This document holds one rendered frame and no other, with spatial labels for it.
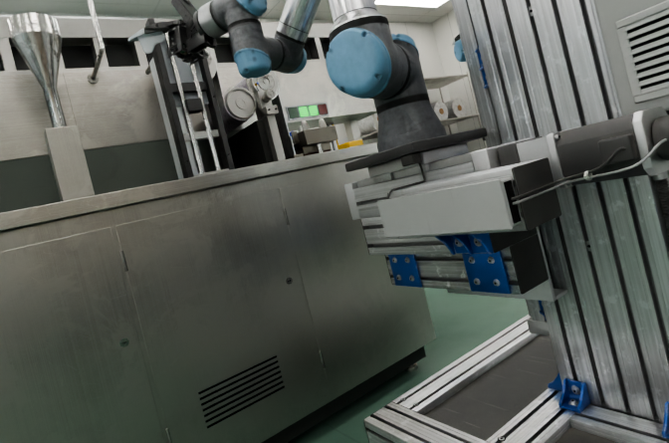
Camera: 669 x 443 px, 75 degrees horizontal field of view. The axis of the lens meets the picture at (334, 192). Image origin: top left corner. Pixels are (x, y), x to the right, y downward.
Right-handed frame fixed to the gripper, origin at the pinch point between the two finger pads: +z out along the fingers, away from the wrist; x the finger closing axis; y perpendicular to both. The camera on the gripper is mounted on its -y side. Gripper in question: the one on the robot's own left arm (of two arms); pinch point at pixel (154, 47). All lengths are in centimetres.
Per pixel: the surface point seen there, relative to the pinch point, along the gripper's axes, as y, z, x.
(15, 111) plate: -7, 78, 1
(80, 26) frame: -42, 67, 22
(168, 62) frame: -10.2, 21.8, 22.5
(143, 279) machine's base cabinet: 58, 18, 1
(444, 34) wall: -208, 56, 553
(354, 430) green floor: 118, -6, 52
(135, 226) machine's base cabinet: 43.9, 17.0, 0.0
